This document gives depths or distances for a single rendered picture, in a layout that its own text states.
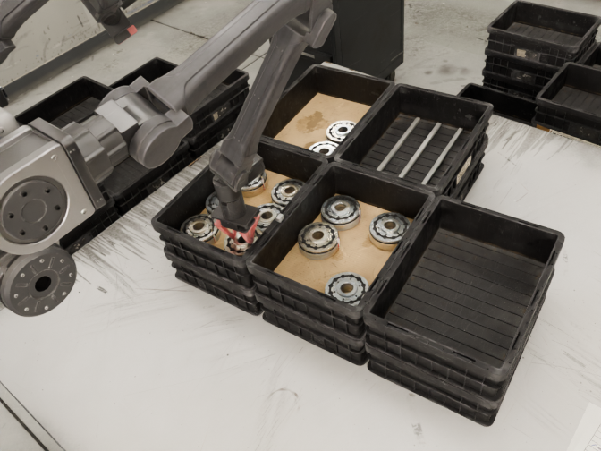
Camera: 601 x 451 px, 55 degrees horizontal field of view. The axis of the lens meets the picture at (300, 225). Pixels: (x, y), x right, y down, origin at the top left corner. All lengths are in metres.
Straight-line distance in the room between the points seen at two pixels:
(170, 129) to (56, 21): 3.54
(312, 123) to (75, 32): 2.84
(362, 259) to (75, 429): 0.78
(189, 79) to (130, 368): 0.85
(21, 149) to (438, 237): 1.00
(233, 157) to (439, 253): 0.56
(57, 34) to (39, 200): 3.63
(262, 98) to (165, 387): 0.73
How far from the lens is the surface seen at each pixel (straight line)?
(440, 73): 3.61
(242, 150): 1.19
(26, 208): 0.78
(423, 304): 1.33
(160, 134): 0.84
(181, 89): 0.88
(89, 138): 0.81
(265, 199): 1.60
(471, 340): 1.29
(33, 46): 4.31
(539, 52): 2.78
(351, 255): 1.42
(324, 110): 1.89
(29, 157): 0.77
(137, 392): 1.48
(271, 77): 1.11
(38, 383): 1.61
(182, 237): 1.42
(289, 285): 1.26
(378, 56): 3.22
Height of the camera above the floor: 1.91
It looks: 46 degrees down
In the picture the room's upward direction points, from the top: 10 degrees counter-clockwise
